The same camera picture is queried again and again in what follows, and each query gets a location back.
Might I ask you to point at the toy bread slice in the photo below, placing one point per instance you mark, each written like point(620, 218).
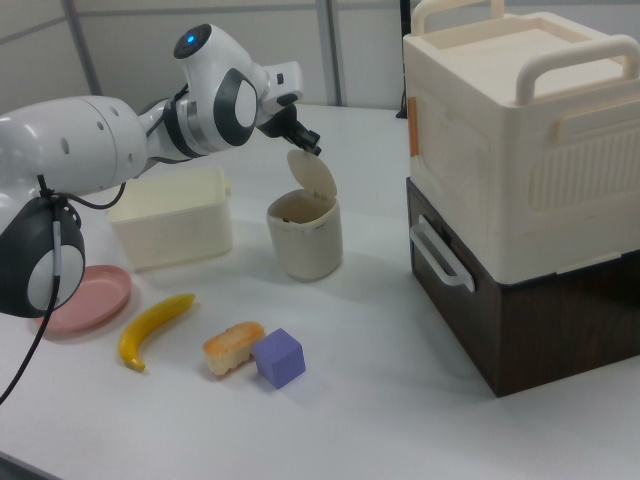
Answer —
point(231, 347)

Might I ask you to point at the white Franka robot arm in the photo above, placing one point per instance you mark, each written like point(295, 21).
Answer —
point(90, 145)

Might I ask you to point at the purple cube block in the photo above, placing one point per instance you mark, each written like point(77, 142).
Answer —
point(280, 357)

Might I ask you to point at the cream rectangular plastic bin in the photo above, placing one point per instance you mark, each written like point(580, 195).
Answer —
point(175, 225)

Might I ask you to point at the grey partition post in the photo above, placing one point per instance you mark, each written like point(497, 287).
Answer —
point(336, 50)
point(82, 50)

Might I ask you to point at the large cream storage box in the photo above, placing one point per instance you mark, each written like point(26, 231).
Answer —
point(480, 165)

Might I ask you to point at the beige trash can lid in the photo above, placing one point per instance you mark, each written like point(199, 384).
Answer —
point(312, 175)

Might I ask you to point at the pink plastic plate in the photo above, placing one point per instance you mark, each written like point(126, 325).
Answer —
point(102, 295)

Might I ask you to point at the yellow toy banana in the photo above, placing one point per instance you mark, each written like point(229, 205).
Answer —
point(150, 322)

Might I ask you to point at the orange tape strip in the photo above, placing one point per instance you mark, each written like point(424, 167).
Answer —
point(414, 127)

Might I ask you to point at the dark brown wooden drawer box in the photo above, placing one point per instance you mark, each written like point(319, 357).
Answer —
point(540, 330)

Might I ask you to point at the beige round trash can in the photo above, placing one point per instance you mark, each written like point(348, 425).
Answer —
point(306, 240)

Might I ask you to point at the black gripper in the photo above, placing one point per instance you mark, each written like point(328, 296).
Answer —
point(282, 122)

